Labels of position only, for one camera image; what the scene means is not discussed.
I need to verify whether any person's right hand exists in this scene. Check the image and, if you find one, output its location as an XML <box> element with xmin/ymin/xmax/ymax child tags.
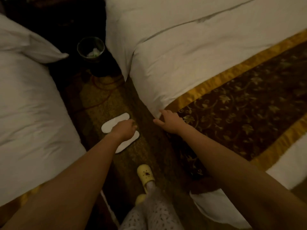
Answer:
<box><xmin>153</xmin><ymin>109</ymin><xmax>186</xmax><ymax>135</ymax></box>

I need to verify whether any person's left hand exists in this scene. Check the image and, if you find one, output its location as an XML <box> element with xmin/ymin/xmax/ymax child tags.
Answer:
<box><xmin>108</xmin><ymin>119</ymin><xmax>138</xmax><ymax>143</ymax></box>

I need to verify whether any white bed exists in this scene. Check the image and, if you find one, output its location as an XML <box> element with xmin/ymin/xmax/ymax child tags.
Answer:
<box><xmin>0</xmin><ymin>13</ymin><xmax>87</xmax><ymax>223</ymax></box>
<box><xmin>104</xmin><ymin>0</ymin><xmax>307</xmax><ymax>230</ymax></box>

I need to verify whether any person's right forearm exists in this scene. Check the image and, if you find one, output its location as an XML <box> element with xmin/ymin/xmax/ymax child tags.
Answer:
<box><xmin>178</xmin><ymin>123</ymin><xmax>307</xmax><ymax>230</ymax></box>

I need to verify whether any person's left forearm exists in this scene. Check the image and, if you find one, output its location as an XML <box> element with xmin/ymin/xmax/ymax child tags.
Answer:
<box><xmin>0</xmin><ymin>134</ymin><xmax>123</xmax><ymax>230</ymax></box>

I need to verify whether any yellow clog shoe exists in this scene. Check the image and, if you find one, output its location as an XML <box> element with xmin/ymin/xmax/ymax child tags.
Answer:
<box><xmin>137</xmin><ymin>164</ymin><xmax>156</xmax><ymax>188</ymax></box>
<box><xmin>135</xmin><ymin>193</ymin><xmax>148</xmax><ymax>206</ymax></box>

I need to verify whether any black round waste bin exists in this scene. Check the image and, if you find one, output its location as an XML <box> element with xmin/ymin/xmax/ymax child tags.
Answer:
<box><xmin>76</xmin><ymin>36</ymin><xmax>113</xmax><ymax>77</ymax></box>

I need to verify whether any white crumpled waste paper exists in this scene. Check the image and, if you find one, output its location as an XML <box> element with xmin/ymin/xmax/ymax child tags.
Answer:
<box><xmin>86</xmin><ymin>47</ymin><xmax>101</xmax><ymax>58</ymax></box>

